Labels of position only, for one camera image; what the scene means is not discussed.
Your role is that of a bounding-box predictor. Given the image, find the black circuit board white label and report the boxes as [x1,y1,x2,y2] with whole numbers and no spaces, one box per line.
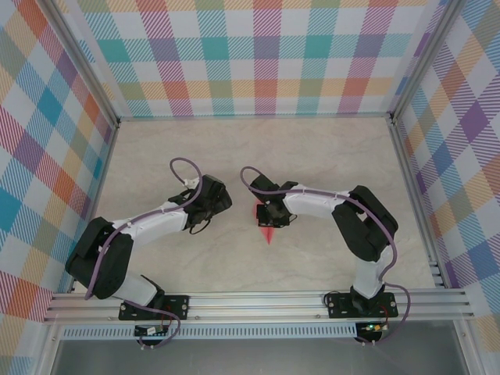
[134,326,169,338]

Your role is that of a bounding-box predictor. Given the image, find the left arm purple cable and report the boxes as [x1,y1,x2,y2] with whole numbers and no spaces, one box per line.
[84,157,204,351]

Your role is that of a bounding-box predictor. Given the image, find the pink cloth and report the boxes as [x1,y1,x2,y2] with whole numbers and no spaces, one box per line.
[252,202,277,246]

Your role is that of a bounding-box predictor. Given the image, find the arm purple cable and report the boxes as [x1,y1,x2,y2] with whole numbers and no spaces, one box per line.
[84,157,204,351]
[239,166,413,347]

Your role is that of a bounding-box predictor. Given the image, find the aluminium corner post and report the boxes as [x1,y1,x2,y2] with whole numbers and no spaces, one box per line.
[390,0,466,122]
[46,0,120,128]

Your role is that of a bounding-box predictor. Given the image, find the perforated grey cable tray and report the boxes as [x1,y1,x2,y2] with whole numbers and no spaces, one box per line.
[62,327,359,340]

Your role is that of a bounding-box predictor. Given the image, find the thin aluminium wall rail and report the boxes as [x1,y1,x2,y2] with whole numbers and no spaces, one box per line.
[116,114,394,120]

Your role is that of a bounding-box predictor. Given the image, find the wide aluminium mounting rail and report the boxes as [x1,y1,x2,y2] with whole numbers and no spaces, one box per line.
[42,287,476,323]

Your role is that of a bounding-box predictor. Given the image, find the aluminium side rail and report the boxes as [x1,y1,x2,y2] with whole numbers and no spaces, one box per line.
[388,115,446,290]

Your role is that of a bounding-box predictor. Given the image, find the grey metal panel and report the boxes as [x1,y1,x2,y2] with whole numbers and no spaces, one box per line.
[50,337,470,375]

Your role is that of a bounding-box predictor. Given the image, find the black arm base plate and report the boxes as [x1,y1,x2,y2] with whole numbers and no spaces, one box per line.
[326,291,398,320]
[119,295,191,321]

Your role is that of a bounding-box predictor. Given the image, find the aluminium frame leg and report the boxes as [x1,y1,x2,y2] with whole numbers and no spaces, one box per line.
[37,323,63,375]
[452,322,476,375]

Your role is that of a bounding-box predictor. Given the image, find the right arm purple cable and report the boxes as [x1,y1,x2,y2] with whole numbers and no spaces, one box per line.
[239,166,413,347]

